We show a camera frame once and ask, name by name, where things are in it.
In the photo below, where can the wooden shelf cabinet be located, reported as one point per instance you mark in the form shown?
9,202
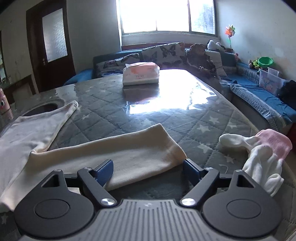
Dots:
4,78

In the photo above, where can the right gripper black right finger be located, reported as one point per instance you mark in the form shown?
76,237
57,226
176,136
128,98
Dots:
232,204

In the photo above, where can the window with frame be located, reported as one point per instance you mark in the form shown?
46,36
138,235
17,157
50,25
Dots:
193,17

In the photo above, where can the black bag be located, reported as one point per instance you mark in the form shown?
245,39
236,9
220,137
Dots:
287,93

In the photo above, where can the dark brown stuffed toy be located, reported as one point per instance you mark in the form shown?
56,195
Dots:
203,66

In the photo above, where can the clear plastic storage box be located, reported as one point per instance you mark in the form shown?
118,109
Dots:
270,82

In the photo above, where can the white pink tissue pack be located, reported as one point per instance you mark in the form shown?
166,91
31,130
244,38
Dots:
140,73

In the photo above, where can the pink cartoon bottle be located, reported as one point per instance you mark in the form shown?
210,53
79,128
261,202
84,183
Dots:
4,104

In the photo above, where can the dark wooden door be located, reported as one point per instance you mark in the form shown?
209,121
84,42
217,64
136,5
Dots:
49,44

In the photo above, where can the white plush toy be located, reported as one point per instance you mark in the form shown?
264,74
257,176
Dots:
212,46

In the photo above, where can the green plastic bowl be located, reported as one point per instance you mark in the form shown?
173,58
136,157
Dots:
265,62

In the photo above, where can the butterfly pattern cushion left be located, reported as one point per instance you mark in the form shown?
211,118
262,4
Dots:
115,66

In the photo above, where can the white and pink socks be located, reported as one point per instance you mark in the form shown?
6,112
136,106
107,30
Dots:
266,152

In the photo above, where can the cream long-sleeve garment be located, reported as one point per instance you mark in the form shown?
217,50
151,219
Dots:
26,158

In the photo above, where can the butterfly pattern cushion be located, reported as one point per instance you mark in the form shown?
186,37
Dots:
115,66
166,56

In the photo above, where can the round black induction cooktop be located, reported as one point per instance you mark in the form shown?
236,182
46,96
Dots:
42,109

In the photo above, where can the butterfly pattern cushion right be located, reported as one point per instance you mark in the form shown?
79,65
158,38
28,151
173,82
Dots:
166,56

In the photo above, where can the blue sofa bench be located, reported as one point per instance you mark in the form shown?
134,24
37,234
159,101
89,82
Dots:
241,86

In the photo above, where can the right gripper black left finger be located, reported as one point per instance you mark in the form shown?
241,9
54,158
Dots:
64,204

